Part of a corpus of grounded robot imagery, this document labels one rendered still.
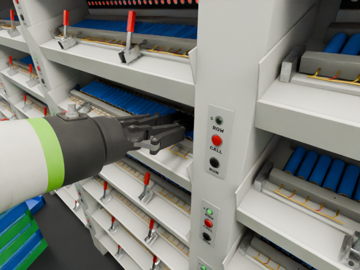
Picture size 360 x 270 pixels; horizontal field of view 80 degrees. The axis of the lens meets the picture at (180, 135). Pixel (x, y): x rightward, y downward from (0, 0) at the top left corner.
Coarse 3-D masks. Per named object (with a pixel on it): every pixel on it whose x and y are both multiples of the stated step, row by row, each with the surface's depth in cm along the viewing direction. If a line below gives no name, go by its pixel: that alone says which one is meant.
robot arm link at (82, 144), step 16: (64, 112) 28; (80, 112) 29; (64, 128) 25; (80, 128) 27; (96, 128) 28; (64, 144) 24; (80, 144) 26; (96, 144) 27; (64, 160) 24; (80, 160) 26; (96, 160) 28; (64, 176) 25; (80, 176) 27
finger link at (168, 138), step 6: (162, 132) 36; (168, 132) 37; (174, 132) 37; (180, 132) 39; (156, 138) 34; (162, 138) 35; (168, 138) 36; (174, 138) 38; (180, 138) 40; (156, 144) 33; (162, 144) 35; (168, 144) 37; (150, 150) 33
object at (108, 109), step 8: (80, 96) 71; (88, 96) 70; (96, 104) 66; (104, 104) 65; (96, 112) 65; (112, 112) 61; (120, 112) 60; (176, 144) 48; (184, 144) 46; (192, 144) 46; (176, 152) 47; (192, 152) 46
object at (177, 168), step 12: (84, 72) 79; (72, 84) 78; (84, 84) 81; (60, 96) 76; (60, 108) 76; (144, 156) 50; (156, 156) 49; (168, 156) 48; (180, 156) 47; (156, 168) 50; (168, 168) 46; (180, 168) 45; (180, 180) 45
